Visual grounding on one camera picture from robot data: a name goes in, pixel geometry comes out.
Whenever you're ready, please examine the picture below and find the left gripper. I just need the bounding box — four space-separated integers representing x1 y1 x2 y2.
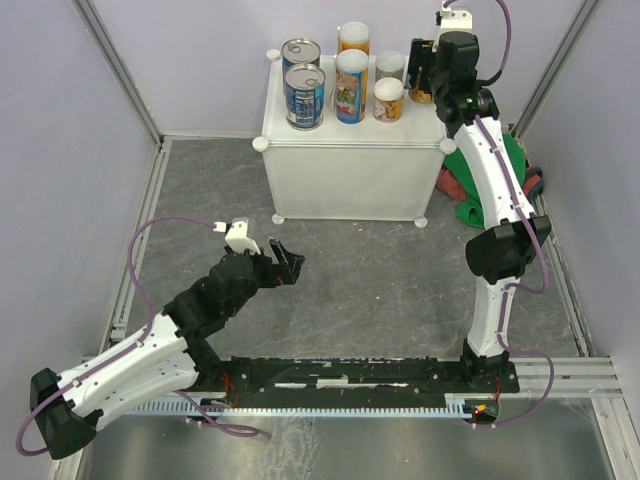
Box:
225 237 304 317

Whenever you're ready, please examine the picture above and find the clear-lid can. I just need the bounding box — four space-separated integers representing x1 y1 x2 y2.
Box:
375 51 406 82

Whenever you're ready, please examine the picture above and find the small orange can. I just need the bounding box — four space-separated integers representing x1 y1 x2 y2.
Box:
373 77 404 123

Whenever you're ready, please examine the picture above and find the tall can white lid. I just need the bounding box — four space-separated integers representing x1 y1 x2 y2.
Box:
334 49 369 124

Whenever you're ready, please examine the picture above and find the blue can with pull-tab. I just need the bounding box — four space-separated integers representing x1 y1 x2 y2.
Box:
281 38 321 71

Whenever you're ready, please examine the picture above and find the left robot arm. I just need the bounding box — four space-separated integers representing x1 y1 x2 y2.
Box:
28 239 305 460

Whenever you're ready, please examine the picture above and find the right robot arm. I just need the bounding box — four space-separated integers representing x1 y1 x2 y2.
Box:
407 31 551 391

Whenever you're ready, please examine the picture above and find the white cube counter cabinet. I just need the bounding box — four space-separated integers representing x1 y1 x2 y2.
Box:
252 49 456 228

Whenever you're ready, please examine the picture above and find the red cloth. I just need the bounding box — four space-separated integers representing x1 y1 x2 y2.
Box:
436 167 468 202

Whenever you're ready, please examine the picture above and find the green cloth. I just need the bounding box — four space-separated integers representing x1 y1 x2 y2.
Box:
442 134 527 229

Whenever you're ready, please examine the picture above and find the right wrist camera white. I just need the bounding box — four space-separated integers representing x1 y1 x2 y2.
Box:
436 7 473 36

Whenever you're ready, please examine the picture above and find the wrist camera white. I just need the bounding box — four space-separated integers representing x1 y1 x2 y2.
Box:
436 7 473 36
212 217 261 255

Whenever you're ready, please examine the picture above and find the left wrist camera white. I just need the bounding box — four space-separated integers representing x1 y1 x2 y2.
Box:
212 217 261 255

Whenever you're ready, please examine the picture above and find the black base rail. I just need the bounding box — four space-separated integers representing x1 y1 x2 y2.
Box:
188 357 520 407

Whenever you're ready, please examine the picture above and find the blue-white cable duct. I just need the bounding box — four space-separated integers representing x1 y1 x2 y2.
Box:
128 394 498 420

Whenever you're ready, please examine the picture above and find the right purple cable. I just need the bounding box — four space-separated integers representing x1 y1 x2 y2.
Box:
442 0 556 430

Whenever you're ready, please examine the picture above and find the purple cable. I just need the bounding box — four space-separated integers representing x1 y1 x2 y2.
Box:
16 215 261 457
442 0 556 430

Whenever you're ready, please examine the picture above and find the aluminium frame rail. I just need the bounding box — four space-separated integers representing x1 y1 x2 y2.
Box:
47 0 174 480

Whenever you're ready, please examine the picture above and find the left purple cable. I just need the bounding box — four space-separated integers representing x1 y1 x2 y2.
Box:
16 215 261 457

